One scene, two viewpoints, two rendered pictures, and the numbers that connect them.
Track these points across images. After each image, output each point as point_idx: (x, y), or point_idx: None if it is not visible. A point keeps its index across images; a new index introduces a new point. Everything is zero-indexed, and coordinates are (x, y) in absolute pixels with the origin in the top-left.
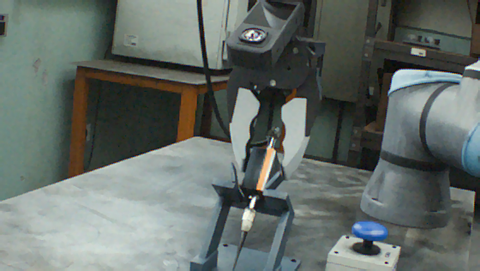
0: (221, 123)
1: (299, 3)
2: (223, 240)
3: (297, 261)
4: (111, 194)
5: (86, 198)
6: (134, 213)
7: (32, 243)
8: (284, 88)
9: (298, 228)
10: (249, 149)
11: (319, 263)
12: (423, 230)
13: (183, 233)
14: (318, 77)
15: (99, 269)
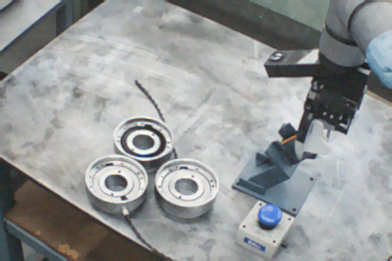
0: None
1: (316, 63)
2: (327, 183)
3: (292, 211)
4: (387, 134)
5: (371, 121)
6: (355, 143)
7: (283, 95)
8: None
9: (366, 232)
10: (311, 130)
11: (298, 227)
12: None
13: (332, 164)
14: (307, 113)
15: (261, 120)
